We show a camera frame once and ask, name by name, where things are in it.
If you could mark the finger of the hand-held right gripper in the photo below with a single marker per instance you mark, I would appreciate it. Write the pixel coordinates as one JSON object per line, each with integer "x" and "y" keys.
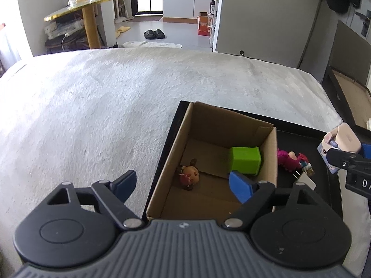
{"x": 343, "y": 157}
{"x": 364, "y": 150}

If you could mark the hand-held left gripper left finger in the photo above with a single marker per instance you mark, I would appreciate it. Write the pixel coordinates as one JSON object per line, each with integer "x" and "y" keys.
{"x": 126, "y": 184}

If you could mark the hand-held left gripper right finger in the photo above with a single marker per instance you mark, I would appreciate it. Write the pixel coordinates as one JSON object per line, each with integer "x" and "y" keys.
{"x": 239, "y": 186}

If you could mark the green plastic block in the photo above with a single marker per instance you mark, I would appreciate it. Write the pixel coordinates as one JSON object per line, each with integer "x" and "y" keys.
{"x": 245, "y": 160}

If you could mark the white charger plug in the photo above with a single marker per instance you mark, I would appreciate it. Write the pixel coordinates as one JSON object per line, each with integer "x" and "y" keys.
{"x": 305, "y": 181}

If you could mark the small brown doll figure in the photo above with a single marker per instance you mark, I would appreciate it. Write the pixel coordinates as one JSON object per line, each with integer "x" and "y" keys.
{"x": 189, "y": 175}

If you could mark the pink toy creature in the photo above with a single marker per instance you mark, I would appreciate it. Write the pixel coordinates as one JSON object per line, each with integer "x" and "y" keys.
{"x": 287, "y": 160}

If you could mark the black tray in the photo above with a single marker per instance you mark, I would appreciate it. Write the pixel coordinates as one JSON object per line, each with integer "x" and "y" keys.
{"x": 289, "y": 139}

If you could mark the brown cardboard box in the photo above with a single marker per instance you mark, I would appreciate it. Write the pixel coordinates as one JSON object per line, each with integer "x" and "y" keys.
{"x": 208, "y": 127}

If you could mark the small colourful toy figure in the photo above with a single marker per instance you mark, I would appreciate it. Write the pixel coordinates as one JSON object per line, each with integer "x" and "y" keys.
{"x": 303, "y": 160}

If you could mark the grey panel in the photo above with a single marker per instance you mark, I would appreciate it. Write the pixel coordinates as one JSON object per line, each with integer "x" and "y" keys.
{"x": 353, "y": 52}

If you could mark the black door lock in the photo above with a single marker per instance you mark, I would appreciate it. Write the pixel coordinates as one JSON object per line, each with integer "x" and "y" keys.
{"x": 364, "y": 24}

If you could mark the black coat stand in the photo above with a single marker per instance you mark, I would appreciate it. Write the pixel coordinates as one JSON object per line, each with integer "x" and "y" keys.
{"x": 311, "y": 29}

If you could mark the dark entry door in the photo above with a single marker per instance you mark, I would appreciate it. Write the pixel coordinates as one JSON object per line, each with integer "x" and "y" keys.
{"x": 362, "y": 16}

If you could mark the white floor towel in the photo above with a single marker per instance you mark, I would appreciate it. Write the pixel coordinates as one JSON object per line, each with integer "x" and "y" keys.
{"x": 150, "y": 45}

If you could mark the black slipper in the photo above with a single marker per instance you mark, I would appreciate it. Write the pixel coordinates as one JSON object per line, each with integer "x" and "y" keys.
{"x": 159, "y": 34}
{"x": 149, "y": 34}

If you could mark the dark chair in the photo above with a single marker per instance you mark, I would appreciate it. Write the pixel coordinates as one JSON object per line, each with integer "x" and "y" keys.
{"x": 72, "y": 42}

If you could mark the yellow slippers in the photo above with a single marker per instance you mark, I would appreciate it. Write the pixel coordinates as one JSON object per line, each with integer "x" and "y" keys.
{"x": 123, "y": 31}

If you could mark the round gold-edged table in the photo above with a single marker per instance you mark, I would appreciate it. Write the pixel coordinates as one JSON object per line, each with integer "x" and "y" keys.
{"x": 91, "y": 26}

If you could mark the orange cardboard box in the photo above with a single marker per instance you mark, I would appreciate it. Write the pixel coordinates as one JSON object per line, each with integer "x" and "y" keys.
{"x": 204, "y": 26}

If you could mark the brown door mat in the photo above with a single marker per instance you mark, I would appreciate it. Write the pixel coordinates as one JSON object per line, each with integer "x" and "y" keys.
{"x": 145, "y": 19}

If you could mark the white power strip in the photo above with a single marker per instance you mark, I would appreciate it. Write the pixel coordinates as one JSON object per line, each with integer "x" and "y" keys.
{"x": 62, "y": 29}

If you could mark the sheer curtain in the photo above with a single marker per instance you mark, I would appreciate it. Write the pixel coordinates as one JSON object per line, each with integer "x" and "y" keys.
{"x": 11, "y": 52}

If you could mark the black spray bottle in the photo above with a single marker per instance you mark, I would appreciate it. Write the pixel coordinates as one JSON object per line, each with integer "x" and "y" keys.
{"x": 212, "y": 5}

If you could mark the white kitchen cabinet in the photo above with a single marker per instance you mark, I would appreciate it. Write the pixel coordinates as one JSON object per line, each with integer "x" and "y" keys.
{"x": 185, "y": 0}

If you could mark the cardboard-backed picture frame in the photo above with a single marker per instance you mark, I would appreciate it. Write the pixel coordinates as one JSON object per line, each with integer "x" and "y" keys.
{"x": 356, "y": 92}

